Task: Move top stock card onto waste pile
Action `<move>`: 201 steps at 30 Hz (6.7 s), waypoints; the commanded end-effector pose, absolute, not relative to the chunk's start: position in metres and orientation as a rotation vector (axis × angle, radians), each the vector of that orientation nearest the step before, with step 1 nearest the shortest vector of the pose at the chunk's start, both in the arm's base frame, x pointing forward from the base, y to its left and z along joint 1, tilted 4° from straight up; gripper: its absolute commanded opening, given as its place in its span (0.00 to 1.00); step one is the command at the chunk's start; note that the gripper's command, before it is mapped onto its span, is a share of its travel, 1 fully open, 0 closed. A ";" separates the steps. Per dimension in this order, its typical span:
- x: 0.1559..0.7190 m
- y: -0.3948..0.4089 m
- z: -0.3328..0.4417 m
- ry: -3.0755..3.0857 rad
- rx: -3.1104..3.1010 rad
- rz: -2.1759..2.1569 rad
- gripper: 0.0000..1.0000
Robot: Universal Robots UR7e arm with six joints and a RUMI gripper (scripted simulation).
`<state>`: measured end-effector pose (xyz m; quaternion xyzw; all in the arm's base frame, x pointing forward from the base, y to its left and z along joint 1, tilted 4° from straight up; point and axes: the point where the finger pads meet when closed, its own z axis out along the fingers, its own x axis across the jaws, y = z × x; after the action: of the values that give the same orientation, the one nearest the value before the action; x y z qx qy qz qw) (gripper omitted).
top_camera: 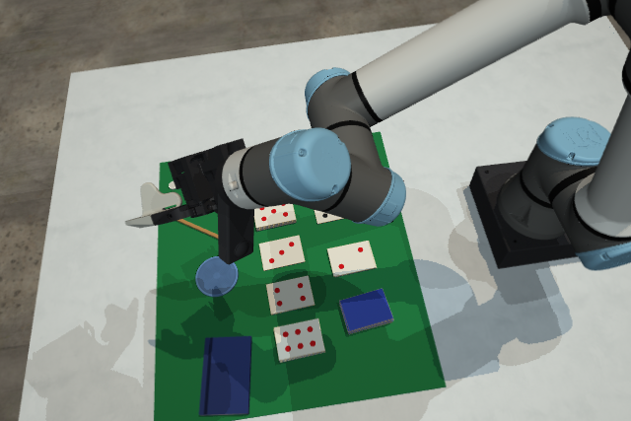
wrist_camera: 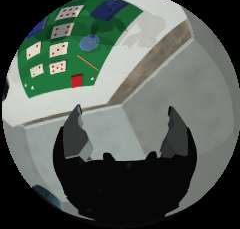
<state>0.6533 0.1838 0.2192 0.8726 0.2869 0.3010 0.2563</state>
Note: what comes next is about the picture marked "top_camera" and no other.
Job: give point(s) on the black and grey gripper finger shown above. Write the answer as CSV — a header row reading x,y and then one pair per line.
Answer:
x,y
154,204

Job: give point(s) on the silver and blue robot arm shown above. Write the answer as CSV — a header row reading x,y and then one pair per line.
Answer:
x,y
311,167

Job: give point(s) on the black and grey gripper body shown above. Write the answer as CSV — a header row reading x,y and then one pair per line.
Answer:
x,y
199,183

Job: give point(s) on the thin wooden stick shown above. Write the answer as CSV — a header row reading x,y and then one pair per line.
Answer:
x,y
198,228

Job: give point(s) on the green felt play mat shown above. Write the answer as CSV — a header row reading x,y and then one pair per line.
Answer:
x,y
391,359

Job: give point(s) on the cream card with black dots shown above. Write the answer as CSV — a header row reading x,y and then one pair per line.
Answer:
x,y
322,217

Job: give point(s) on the blue round disc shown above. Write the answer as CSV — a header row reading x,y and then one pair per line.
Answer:
x,y
216,278

